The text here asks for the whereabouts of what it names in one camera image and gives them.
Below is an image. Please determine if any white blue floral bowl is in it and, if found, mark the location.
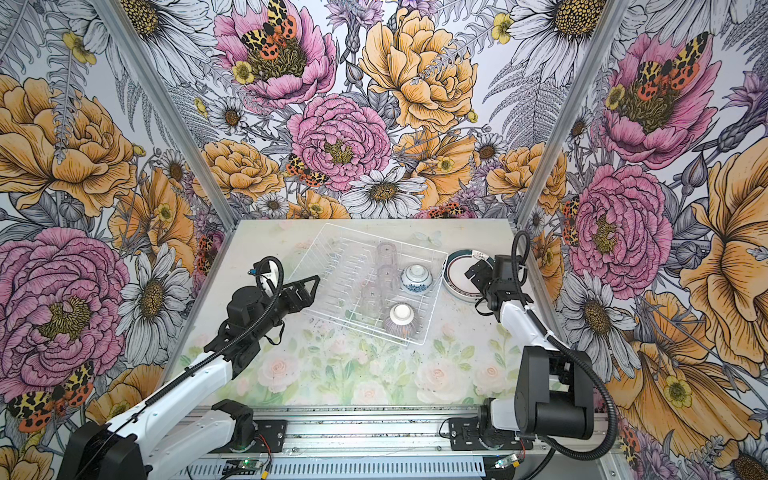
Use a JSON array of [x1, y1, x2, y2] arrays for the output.
[[400, 263, 434, 295]]

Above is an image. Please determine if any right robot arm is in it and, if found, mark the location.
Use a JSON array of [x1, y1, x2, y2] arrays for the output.
[[465, 255, 594, 439]]

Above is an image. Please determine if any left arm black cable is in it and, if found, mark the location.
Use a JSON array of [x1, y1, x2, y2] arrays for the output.
[[131, 256, 286, 421]]

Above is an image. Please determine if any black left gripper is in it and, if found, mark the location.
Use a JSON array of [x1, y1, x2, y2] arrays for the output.
[[253, 276, 321, 338]]

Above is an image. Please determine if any aluminium corner post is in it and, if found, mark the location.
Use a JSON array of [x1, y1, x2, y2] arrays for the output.
[[89, 0, 238, 232], [512, 0, 637, 229]]

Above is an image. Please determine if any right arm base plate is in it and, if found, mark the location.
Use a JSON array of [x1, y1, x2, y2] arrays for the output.
[[439, 417, 534, 452]]

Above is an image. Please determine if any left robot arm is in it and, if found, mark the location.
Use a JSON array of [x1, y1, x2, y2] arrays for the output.
[[58, 276, 320, 479]]

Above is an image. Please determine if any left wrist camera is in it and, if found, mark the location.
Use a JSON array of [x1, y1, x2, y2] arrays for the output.
[[249, 262, 279, 296]]

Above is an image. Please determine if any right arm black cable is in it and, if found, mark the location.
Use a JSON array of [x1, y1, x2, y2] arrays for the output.
[[511, 230, 619, 462]]

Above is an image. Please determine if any right aluminium corner post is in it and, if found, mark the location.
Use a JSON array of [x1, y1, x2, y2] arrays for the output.
[[512, 0, 637, 229]]

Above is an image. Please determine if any plate green red band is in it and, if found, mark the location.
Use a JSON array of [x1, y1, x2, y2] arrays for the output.
[[442, 249, 494, 303]]

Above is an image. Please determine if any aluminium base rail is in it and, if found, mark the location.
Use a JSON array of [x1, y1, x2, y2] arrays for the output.
[[169, 407, 630, 479]]

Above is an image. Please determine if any striped brown white bowl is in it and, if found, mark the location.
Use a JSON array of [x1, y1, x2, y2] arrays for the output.
[[383, 303, 420, 339]]

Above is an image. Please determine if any clear glass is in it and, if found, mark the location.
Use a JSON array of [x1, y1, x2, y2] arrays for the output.
[[358, 284, 383, 319], [377, 265, 401, 295], [375, 241, 398, 269]]

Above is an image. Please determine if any white wire dish rack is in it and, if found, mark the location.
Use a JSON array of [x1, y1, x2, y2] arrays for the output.
[[290, 224, 448, 346]]

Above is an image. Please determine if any green circuit board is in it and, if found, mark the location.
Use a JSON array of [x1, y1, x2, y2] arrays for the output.
[[222, 459, 270, 478]]

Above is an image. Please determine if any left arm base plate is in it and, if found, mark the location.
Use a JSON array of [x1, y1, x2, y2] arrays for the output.
[[215, 419, 288, 454]]

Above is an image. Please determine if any left aluminium corner post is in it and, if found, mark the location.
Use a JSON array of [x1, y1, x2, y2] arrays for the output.
[[89, 0, 238, 232]]

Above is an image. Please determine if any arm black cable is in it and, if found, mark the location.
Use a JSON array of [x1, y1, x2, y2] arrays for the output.
[[511, 230, 619, 462], [131, 256, 286, 421]]

